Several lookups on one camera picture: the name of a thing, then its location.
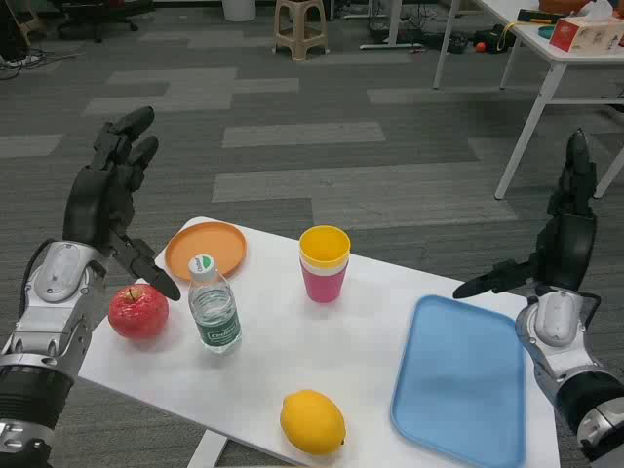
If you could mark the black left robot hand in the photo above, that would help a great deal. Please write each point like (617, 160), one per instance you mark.
(92, 200)

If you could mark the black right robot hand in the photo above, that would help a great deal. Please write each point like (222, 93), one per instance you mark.
(568, 244)

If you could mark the yellow lemon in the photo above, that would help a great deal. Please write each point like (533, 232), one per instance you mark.
(312, 421)

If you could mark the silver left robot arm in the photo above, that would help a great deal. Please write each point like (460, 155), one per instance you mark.
(44, 331)

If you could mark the orange plastic plate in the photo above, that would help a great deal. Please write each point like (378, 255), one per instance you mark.
(205, 241)

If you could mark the red apple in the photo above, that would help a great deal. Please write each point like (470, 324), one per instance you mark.
(137, 314)

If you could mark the white power strip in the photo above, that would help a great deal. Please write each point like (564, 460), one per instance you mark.
(22, 61)

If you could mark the clear plastic water bottle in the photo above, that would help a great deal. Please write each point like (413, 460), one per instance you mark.
(215, 317)

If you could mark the blue plastic tray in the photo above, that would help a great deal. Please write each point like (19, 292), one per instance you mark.
(458, 375)

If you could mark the black office chair base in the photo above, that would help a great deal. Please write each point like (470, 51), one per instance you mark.
(97, 22)

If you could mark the white office table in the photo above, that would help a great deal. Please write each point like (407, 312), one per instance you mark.
(541, 51)

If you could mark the red tissue box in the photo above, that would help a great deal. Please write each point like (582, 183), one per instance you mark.
(580, 36)

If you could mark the small blue dish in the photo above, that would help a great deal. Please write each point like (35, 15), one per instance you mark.
(544, 32)

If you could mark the yellow black tool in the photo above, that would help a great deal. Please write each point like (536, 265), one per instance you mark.
(536, 17)

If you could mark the white plastic cup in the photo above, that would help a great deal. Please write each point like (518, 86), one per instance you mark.
(312, 267)

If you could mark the yellow plastic cup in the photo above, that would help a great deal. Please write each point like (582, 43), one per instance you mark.
(324, 244)

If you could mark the orange bowl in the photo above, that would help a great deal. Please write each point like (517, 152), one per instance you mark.
(560, 6)

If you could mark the white waste bin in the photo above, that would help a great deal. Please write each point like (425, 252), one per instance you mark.
(239, 10)

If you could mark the pink plastic cup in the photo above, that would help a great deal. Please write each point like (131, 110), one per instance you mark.
(324, 285)

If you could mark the beige plastic stool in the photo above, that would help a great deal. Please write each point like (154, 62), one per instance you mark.
(300, 44)

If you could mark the white desk leg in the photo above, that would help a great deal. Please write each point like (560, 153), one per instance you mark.
(394, 24)

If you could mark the white table leg frame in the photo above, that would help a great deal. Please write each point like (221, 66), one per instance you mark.
(207, 451)

